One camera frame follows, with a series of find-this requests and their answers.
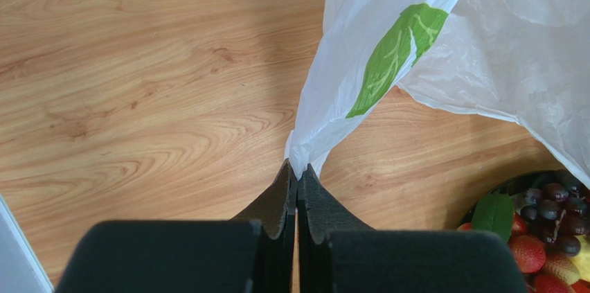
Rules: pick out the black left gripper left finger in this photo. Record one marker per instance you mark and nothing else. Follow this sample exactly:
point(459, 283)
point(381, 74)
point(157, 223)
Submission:
point(251, 252)

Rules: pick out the yellow fake lemon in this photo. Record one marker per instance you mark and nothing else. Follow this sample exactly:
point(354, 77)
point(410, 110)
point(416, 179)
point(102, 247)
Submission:
point(581, 261)

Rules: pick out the dark purple grape bunch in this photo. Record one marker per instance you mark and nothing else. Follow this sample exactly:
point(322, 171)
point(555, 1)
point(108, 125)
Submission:
point(554, 206)

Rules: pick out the white plastic bag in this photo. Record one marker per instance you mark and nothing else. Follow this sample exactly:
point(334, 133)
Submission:
point(522, 61)

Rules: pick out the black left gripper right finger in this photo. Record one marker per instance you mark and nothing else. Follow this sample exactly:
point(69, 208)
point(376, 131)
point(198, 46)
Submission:
point(338, 252)

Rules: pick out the red yellow cherry bunch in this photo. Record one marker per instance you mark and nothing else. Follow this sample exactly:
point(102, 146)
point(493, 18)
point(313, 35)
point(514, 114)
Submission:
point(544, 269)

